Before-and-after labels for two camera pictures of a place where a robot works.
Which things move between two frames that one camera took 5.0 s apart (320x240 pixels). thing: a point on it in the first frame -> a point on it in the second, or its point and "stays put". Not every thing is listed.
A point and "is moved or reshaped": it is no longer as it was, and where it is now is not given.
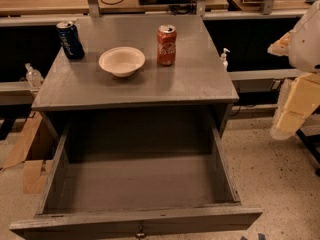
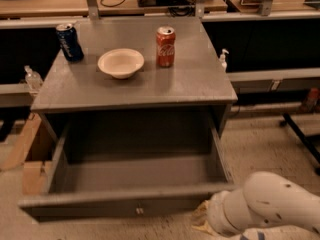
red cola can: [166, 44] stays put
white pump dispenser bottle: [224, 57] stays put
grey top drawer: [138, 196] is moved or reshaped
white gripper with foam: [306, 47] -> [215, 213]
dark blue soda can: [70, 40] stays put
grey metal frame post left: [92, 0] stays put
